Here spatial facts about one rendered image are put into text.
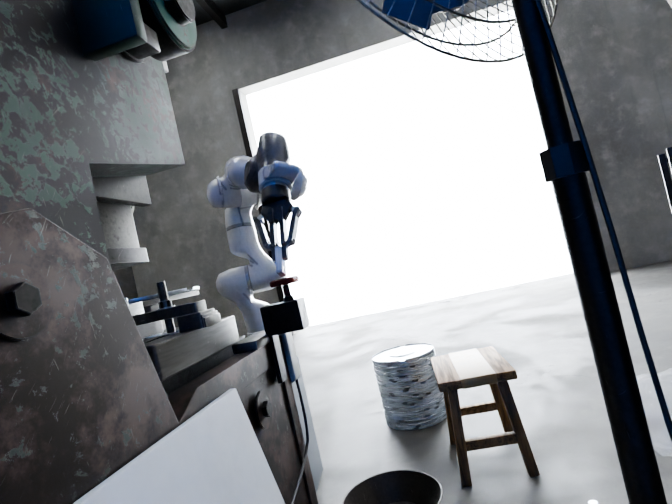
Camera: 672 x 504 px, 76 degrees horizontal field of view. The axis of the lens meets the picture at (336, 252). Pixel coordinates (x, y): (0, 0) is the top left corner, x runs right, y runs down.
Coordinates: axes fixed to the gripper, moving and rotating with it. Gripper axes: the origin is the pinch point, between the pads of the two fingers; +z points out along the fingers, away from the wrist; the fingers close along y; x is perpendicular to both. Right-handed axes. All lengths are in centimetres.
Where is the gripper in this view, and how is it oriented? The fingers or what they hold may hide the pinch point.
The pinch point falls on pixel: (280, 261)
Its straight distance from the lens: 104.9
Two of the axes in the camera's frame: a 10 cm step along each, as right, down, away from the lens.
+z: 1.2, 8.9, -4.4
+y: -9.6, 2.2, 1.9
